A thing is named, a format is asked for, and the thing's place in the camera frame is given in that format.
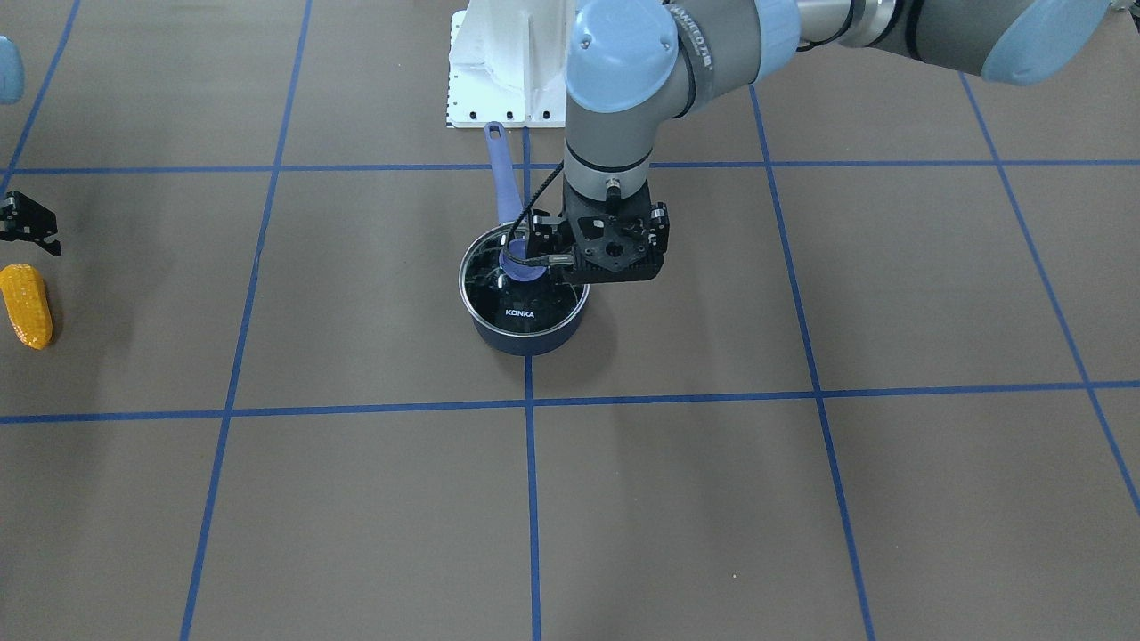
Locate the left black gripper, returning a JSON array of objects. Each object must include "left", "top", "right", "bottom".
[{"left": 526, "top": 187, "right": 671, "bottom": 284}]

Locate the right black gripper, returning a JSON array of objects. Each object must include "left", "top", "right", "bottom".
[{"left": 1, "top": 190, "right": 62, "bottom": 258}]

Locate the yellow corn cob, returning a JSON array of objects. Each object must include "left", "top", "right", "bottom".
[{"left": 1, "top": 263, "right": 52, "bottom": 350}]

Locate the glass pot lid blue knob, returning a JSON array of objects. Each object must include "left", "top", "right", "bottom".
[{"left": 459, "top": 224, "right": 591, "bottom": 354}]

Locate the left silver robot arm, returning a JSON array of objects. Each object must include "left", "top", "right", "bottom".
[{"left": 502, "top": 1, "right": 1109, "bottom": 285}]

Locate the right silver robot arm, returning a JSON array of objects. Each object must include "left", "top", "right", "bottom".
[{"left": 1, "top": 36, "right": 62, "bottom": 258}]

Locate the dark blue saucepan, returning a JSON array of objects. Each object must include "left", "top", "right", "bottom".
[{"left": 459, "top": 121, "right": 588, "bottom": 356}]

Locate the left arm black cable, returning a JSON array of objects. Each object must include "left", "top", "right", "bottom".
[{"left": 504, "top": 160, "right": 575, "bottom": 266}]

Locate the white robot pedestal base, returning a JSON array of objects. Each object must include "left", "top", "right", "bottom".
[{"left": 445, "top": 1, "right": 579, "bottom": 129}]

